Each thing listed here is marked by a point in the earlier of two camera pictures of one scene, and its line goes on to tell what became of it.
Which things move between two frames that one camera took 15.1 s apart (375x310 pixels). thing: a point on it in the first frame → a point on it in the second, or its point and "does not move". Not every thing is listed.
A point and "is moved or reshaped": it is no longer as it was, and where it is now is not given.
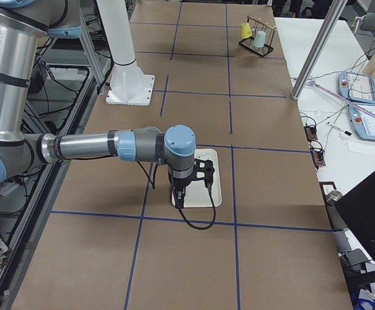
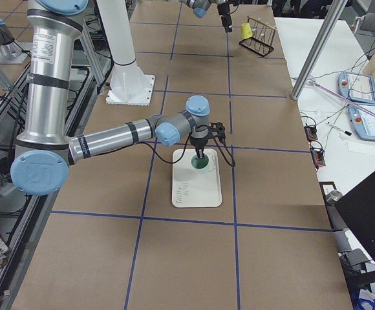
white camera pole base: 128,85 does not move
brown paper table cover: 110,240 does not move
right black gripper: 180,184 → 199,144
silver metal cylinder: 333,196 does not move
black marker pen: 344,132 does not move
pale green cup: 260,39 is moved or reshaped
